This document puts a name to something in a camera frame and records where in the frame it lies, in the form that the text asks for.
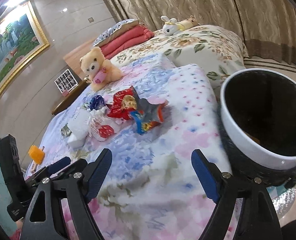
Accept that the white foam block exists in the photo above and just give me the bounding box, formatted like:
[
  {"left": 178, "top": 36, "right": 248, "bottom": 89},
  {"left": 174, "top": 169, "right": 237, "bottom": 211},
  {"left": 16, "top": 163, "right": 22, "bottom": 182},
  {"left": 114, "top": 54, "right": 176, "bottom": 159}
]
[{"left": 67, "top": 109, "right": 92, "bottom": 149}]

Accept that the red snack bag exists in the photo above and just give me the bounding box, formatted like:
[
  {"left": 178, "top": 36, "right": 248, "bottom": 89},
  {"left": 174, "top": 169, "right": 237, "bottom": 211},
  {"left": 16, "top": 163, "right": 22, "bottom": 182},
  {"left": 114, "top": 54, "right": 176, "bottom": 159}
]
[{"left": 107, "top": 86, "right": 138, "bottom": 120}]

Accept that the blue oreo wrapper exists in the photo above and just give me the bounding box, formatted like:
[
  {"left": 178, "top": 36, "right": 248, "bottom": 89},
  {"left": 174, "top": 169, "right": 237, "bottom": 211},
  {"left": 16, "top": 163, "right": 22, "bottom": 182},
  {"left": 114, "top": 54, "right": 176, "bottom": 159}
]
[{"left": 89, "top": 95, "right": 106, "bottom": 111}]

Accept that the white rim trash bin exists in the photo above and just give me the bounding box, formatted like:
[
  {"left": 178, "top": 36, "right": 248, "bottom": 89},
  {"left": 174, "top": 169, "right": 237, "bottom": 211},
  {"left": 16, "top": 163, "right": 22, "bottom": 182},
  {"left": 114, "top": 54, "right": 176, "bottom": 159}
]
[{"left": 217, "top": 68, "right": 296, "bottom": 189}]

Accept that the silver foil mat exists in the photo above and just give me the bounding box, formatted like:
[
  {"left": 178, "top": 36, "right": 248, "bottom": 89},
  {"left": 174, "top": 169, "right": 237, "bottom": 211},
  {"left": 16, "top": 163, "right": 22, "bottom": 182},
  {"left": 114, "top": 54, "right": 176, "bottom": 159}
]
[{"left": 270, "top": 186, "right": 296, "bottom": 219}]

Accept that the white red plastic bag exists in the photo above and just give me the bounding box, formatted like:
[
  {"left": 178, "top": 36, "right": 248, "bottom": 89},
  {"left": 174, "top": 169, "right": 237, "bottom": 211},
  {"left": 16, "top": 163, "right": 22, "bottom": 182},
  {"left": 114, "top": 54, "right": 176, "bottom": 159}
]
[{"left": 88, "top": 110, "right": 120, "bottom": 141}]

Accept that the dark wooden nightstand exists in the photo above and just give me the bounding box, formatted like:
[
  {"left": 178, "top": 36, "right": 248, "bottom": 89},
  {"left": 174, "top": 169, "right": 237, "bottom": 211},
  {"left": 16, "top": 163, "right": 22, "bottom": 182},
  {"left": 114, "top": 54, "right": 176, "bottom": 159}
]
[{"left": 51, "top": 80, "right": 89, "bottom": 116}]

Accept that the blue silver snack wrapper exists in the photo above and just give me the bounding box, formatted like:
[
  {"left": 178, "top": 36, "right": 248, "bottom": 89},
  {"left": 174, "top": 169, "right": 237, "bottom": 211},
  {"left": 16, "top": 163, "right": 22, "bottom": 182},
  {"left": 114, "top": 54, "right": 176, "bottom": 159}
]
[{"left": 130, "top": 98, "right": 168, "bottom": 135}]

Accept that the floral purple pink quilt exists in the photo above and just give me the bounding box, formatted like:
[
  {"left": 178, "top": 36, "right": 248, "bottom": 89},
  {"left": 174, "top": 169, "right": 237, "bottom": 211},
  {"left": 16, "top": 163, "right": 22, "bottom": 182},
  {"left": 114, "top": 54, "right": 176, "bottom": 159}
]
[{"left": 40, "top": 54, "right": 231, "bottom": 239}]

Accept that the cream teddy bear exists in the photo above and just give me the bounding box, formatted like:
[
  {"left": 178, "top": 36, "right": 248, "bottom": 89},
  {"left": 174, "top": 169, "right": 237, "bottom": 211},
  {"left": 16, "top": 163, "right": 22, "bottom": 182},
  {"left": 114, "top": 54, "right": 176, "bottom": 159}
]
[{"left": 80, "top": 47, "right": 124, "bottom": 92}]

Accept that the wooden headboard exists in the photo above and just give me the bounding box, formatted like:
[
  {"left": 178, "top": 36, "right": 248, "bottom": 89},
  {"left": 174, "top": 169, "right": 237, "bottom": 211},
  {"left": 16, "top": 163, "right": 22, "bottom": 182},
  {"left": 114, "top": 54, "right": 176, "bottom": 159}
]
[{"left": 63, "top": 38, "right": 96, "bottom": 80}]

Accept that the gold framed landscape painting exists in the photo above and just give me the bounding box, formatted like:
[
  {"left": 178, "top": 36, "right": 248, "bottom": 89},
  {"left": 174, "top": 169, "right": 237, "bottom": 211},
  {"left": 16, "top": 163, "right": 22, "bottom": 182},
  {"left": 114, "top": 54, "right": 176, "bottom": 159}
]
[{"left": 0, "top": 1, "right": 50, "bottom": 96}]

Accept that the red folded blanket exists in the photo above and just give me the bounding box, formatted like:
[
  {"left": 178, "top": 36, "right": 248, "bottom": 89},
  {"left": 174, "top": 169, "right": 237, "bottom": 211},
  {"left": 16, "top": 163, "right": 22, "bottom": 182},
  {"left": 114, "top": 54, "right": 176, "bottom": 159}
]
[{"left": 98, "top": 24, "right": 155, "bottom": 60}]

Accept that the blue dotted pillow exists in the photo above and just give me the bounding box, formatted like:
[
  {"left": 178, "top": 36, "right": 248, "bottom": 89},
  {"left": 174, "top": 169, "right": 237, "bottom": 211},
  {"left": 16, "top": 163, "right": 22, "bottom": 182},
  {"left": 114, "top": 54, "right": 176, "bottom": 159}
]
[{"left": 92, "top": 19, "right": 140, "bottom": 47}]

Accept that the white rabbit plush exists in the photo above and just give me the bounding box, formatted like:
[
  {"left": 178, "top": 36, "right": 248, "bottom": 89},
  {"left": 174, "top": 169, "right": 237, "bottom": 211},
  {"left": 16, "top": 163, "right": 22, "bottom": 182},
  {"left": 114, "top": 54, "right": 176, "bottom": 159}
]
[{"left": 160, "top": 15, "right": 181, "bottom": 36}]

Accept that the cream floral bedsheet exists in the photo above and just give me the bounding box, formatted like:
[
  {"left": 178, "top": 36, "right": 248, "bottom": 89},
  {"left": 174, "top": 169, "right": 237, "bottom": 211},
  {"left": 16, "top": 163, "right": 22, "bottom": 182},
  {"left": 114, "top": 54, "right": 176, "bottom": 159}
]
[{"left": 111, "top": 25, "right": 248, "bottom": 88}]

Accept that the yellow bear plush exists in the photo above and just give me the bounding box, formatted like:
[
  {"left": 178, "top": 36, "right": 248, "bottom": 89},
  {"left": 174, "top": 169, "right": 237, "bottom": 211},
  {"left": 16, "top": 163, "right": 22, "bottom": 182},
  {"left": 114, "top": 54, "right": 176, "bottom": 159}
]
[{"left": 176, "top": 15, "right": 198, "bottom": 31}]

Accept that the beige patterned curtain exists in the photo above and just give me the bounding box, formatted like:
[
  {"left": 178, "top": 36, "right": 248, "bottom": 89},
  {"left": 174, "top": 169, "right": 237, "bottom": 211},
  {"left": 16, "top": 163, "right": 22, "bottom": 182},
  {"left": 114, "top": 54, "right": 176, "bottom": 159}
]
[{"left": 104, "top": 0, "right": 296, "bottom": 64}]

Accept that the photo collage frame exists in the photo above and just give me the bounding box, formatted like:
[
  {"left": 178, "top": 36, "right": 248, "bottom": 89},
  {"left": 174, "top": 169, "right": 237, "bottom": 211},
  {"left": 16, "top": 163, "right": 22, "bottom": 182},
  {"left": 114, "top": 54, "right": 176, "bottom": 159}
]
[{"left": 54, "top": 69, "right": 78, "bottom": 94}]

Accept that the wall switch plate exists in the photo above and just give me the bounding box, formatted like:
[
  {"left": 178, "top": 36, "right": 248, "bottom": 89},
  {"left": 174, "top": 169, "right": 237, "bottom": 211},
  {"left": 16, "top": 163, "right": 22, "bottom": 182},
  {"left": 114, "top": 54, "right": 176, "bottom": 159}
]
[{"left": 88, "top": 17, "right": 94, "bottom": 23}]

